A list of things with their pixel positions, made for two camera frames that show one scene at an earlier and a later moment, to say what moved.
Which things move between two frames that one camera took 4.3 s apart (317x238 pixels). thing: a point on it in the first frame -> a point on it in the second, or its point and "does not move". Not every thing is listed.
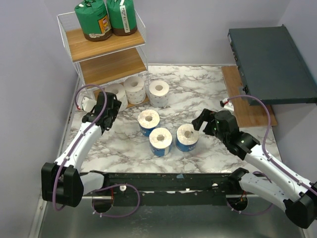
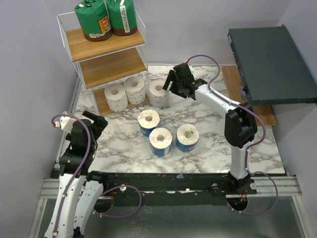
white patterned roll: [135, 89] does not move
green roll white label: [122, 16] does not move
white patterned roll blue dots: [119, 90] does not move
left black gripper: [116, 106] -> [100, 123]
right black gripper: [207, 123] -> [179, 81]
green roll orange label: [94, 20] does not move
